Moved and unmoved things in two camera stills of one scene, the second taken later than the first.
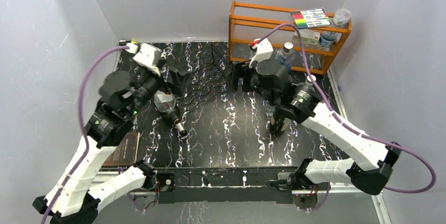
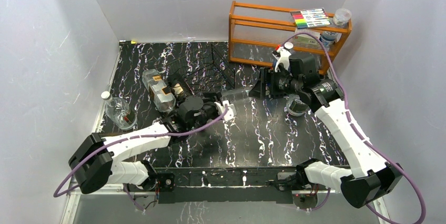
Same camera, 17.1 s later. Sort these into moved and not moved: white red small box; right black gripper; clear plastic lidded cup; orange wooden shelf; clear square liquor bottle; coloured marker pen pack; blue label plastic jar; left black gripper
Moved: right black gripper; left black gripper
Not moved: clear plastic lidded cup; blue label plastic jar; orange wooden shelf; white red small box; clear square liquor bottle; coloured marker pen pack
